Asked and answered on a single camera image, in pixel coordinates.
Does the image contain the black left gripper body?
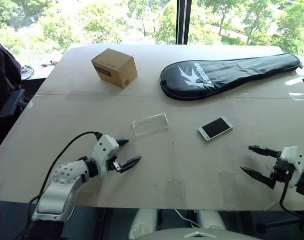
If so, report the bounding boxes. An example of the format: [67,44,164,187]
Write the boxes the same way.
[105,154,123,175]

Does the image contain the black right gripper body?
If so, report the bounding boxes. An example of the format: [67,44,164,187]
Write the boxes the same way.
[270,157,296,184]

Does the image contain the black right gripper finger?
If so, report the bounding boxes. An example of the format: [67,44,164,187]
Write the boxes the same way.
[240,165,278,190]
[248,144,284,159]

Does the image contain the clear phone case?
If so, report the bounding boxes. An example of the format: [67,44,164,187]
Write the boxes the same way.
[132,112,170,137]

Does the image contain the white smartphone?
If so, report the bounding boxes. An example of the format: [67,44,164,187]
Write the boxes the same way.
[197,115,234,142]

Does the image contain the brown cardboard box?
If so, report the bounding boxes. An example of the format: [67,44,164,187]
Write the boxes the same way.
[91,48,138,89]

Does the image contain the grey robot torso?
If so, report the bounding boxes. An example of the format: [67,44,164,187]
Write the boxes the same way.
[139,226,264,240]

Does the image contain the black racket cover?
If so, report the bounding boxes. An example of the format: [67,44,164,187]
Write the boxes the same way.
[159,53,301,102]

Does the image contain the black office chair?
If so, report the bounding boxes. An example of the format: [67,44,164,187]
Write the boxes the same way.
[0,34,26,157]

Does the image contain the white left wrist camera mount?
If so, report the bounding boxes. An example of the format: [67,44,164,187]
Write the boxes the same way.
[91,134,119,177]

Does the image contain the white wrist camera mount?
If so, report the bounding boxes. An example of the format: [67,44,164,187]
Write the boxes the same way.
[281,145,304,189]
[91,134,119,177]

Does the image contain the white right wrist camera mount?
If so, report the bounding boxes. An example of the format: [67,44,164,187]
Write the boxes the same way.
[281,145,304,189]

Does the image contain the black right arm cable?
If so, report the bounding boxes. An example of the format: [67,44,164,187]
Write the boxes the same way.
[279,174,304,222]

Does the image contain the thin white cable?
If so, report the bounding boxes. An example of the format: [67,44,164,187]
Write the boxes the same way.
[173,209,200,229]

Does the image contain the tangled floor cables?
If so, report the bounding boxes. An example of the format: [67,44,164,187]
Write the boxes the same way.
[19,64,35,81]

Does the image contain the dark window frame post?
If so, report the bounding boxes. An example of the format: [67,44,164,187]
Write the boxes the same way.
[176,0,192,46]

